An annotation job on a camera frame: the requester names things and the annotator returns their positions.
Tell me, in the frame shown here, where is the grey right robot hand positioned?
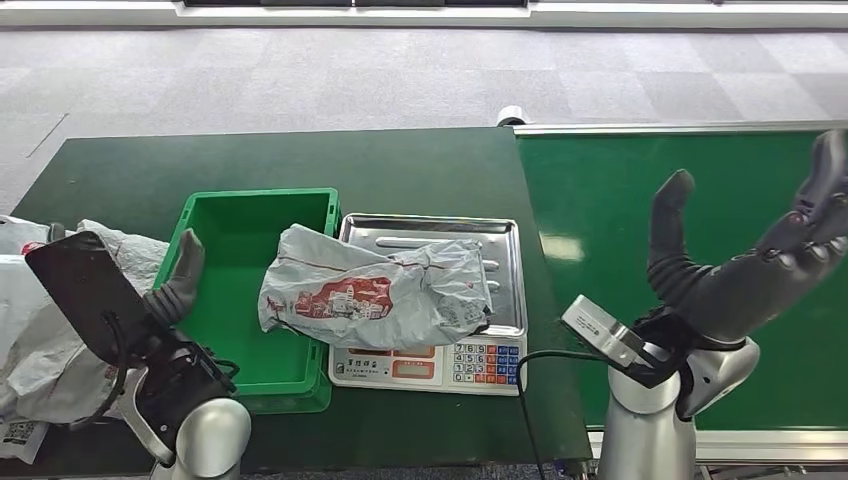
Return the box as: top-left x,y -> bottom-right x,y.
645,129 -> 848,346

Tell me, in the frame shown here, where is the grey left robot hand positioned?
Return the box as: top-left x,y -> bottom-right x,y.
24,228 -> 207,370

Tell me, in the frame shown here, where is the grey package with red print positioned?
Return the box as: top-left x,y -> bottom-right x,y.
257,223 -> 496,352

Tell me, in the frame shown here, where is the green conveyor belt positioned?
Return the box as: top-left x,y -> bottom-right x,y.
516,130 -> 848,433

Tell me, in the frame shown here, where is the grey crumpled mailer bag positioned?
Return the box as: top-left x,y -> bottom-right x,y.
74,218 -> 171,301

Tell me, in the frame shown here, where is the large white mailer bag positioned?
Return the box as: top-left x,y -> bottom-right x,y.
0,253 -> 150,427

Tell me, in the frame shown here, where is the small white mailer bag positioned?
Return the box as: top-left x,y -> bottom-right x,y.
0,214 -> 53,258

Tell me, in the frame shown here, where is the white label with QR code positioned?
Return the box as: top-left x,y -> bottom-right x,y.
0,415 -> 53,466

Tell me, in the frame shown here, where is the green plastic crate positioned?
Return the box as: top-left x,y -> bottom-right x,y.
152,188 -> 343,416

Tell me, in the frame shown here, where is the electronic scale with steel tray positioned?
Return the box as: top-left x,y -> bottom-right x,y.
327,212 -> 530,398

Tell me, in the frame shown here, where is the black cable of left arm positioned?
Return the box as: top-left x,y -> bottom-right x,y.
68,311 -> 131,433

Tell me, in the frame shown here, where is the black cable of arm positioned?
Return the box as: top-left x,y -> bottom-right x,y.
68,311 -> 131,433
515,349 -> 614,480

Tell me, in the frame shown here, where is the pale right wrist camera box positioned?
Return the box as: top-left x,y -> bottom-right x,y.
561,294 -> 672,374

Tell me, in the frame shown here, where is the aluminium conveyor frame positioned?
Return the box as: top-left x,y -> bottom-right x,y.
513,119 -> 848,466

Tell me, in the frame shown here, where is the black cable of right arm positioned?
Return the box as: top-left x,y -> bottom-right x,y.
515,349 -> 614,480

